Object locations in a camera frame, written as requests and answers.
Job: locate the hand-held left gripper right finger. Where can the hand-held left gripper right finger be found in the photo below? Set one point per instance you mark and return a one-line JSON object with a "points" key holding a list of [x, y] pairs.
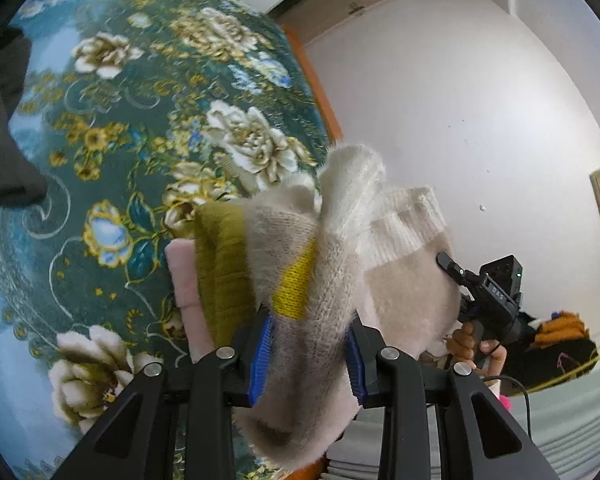
{"points": [[356, 367]]}

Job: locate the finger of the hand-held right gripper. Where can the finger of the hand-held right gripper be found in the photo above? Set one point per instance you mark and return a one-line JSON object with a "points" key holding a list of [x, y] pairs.
{"points": [[452, 266]]}

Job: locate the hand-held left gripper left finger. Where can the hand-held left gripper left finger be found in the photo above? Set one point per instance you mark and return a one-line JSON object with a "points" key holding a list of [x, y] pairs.
{"points": [[262, 355]]}

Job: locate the beige fuzzy sweater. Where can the beige fuzzy sweater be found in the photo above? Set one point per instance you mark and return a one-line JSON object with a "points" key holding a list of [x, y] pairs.
{"points": [[305, 240]]}

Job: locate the person's right hand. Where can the person's right hand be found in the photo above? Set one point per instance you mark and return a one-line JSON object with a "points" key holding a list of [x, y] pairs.
{"points": [[462, 342]]}

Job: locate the orange garment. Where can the orange garment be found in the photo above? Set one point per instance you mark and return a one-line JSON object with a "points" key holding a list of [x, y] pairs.
{"points": [[562, 327]]}

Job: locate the black cloth pile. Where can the black cloth pile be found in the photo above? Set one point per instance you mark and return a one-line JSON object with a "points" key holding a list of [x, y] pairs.
{"points": [[555, 365]]}

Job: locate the olive green knit garment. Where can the olive green knit garment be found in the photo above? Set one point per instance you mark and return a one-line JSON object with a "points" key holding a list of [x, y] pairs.
{"points": [[225, 270]]}

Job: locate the pink garment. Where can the pink garment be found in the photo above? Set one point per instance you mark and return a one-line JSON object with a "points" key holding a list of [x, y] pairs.
{"points": [[185, 280]]}

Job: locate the pale ribbed pad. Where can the pale ribbed pad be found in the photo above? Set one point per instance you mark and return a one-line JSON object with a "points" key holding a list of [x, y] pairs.
{"points": [[570, 420]]}

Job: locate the teal floral bed blanket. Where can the teal floral bed blanket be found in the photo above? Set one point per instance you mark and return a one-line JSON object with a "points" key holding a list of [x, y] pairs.
{"points": [[130, 135]]}

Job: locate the cream door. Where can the cream door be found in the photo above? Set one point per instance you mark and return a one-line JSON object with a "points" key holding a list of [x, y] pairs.
{"points": [[330, 15]]}

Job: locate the dark grey garment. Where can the dark grey garment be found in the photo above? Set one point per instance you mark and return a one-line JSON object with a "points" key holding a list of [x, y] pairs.
{"points": [[5, 135]]}

